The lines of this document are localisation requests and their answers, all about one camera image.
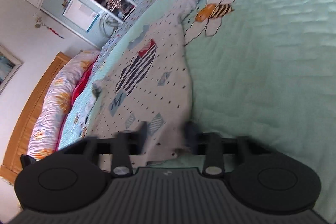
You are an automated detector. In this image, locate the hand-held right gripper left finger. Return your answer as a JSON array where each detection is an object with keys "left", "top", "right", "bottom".
[{"left": 64, "top": 121, "right": 147, "bottom": 178}]

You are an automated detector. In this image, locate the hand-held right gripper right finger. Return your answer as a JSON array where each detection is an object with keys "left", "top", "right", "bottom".
[{"left": 185, "top": 122, "right": 271, "bottom": 178}]

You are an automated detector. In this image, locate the white star print sweatshirt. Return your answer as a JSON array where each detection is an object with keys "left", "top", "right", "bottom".
[{"left": 84, "top": 0, "right": 223, "bottom": 165}]

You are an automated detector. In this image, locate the pile of clothes on shelf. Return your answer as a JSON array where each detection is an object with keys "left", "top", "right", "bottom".
[{"left": 105, "top": 0, "right": 138, "bottom": 21}]

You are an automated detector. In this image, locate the red plush blanket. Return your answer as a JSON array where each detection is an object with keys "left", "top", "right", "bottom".
[{"left": 55, "top": 61, "right": 96, "bottom": 151}]

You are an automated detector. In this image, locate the mint bee print bedspread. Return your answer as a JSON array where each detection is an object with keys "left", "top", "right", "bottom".
[{"left": 56, "top": 0, "right": 336, "bottom": 214}]

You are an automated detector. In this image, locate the floral quilt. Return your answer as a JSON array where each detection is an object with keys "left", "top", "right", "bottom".
[{"left": 26, "top": 49, "right": 101, "bottom": 161}]

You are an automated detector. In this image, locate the wooden headboard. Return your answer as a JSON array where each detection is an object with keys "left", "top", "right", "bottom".
[{"left": 0, "top": 52, "right": 71, "bottom": 185}]

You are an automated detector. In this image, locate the red tassel ornament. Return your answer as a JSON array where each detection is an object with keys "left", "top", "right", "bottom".
[{"left": 43, "top": 23, "right": 65, "bottom": 39}]

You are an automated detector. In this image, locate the grey coiled hose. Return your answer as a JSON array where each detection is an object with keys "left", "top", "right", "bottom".
[{"left": 99, "top": 15, "right": 124, "bottom": 37}]

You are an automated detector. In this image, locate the blue bordered wall poster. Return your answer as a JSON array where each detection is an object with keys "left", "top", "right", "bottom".
[{"left": 62, "top": 0, "right": 100, "bottom": 33}]

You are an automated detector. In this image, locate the framed wall picture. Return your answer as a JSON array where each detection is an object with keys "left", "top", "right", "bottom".
[{"left": 0, "top": 45, "right": 24, "bottom": 94}]

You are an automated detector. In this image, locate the small wall lamp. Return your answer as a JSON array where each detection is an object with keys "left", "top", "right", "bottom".
[{"left": 34, "top": 13, "right": 45, "bottom": 28}]

